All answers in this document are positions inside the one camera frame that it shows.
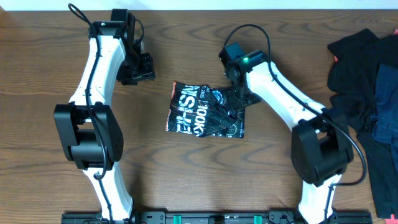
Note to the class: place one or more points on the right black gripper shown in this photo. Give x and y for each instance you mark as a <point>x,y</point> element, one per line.
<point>233,102</point>

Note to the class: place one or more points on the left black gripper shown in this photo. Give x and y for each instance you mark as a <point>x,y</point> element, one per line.
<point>148,73</point>

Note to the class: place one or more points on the black orange-patterned jersey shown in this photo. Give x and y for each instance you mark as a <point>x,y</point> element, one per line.
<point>204,111</point>

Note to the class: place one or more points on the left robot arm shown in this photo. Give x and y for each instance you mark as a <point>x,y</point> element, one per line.
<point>87,127</point>

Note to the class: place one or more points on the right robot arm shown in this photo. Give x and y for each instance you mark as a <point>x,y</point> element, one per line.
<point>321,147</point>

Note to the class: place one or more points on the blue denim garment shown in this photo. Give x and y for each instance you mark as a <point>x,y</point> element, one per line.
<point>385,127</point>

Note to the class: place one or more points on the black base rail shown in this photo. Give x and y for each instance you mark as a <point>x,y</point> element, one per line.
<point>270,217</point>

